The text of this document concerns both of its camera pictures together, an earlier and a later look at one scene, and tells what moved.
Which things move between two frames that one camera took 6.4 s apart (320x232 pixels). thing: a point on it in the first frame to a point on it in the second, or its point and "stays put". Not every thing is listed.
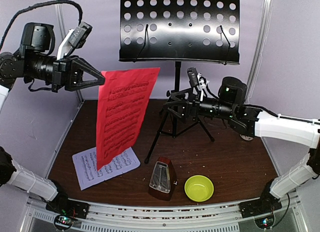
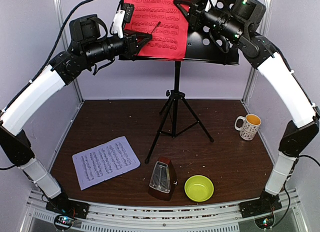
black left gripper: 68,71 to 131,47
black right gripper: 191,107 to 196,9
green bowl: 199,188 stays put
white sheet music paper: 85,164 stays put
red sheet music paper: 124,101 to 156,13
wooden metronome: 163,180 stays put
